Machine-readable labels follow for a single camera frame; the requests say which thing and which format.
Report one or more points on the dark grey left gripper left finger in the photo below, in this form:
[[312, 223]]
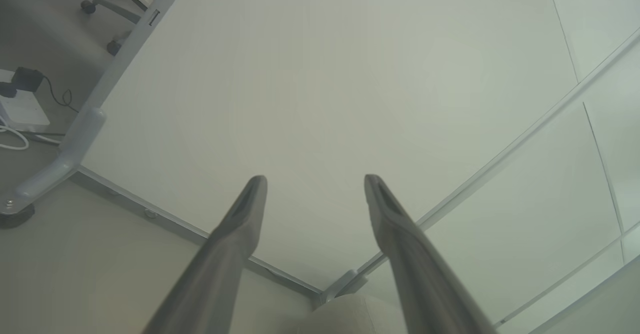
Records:
[[227, 254]]

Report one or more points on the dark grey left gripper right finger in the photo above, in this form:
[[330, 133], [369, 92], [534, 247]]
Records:
[[415, 274]]

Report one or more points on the white power strip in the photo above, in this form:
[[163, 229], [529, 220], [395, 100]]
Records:
[[22, 111]]

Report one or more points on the black power adapter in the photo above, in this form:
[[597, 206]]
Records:
[[27, 78]]

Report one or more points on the grey office chair base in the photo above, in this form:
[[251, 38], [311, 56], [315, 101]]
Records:
[[117, 8]]

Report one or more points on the black plug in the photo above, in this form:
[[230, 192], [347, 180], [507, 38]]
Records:
[[7, 89]]

